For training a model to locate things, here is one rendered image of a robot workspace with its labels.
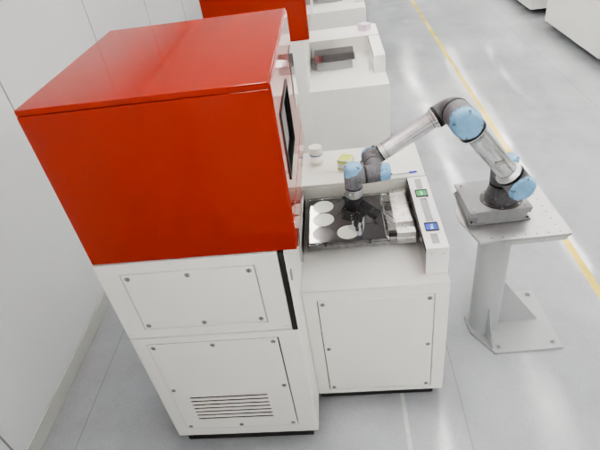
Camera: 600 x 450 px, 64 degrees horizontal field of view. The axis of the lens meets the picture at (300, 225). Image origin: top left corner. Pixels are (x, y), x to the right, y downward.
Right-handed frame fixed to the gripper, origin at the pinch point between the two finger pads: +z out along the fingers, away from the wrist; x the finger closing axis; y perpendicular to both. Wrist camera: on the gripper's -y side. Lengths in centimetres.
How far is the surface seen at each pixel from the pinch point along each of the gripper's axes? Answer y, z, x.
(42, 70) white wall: 205, -58, -3
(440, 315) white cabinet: -39.8, 29.2, 6.3
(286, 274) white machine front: 2, -20, 54
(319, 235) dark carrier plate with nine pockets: 18.1, 1.4, 7.0
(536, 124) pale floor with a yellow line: -25, 91, -314
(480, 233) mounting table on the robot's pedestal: -45, 9, -31
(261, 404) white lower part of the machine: 22, 59, 65
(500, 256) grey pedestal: -52, 32, -46
